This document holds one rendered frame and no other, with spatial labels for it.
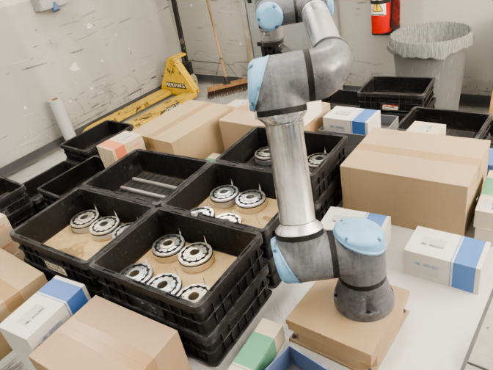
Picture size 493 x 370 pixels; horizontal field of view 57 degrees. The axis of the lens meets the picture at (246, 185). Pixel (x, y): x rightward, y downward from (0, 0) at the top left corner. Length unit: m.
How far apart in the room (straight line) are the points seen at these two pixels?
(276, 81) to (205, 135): 1.13
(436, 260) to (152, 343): 0.78
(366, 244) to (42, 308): 0.85
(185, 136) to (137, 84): 3.36
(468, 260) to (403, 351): 0.31
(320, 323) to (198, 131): 1.14
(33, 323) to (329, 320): 0.75
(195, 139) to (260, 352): 1.13
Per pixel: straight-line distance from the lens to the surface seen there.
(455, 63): 3.62
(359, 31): 4.34
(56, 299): 1.38
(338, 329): 1.19
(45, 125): 4.77
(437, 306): 1.37
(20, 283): 1.54
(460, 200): 1.49
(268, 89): 1.01
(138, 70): 5.34
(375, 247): 1.08
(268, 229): 1.27
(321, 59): 1.02
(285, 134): 1.03
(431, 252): 1.38
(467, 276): 1.38
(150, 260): 1.44
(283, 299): 1.39
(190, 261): 1.34
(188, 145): 2.04
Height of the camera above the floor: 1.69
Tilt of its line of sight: 31 degrees down
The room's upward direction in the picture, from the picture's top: 11 degrees counter-clockwise
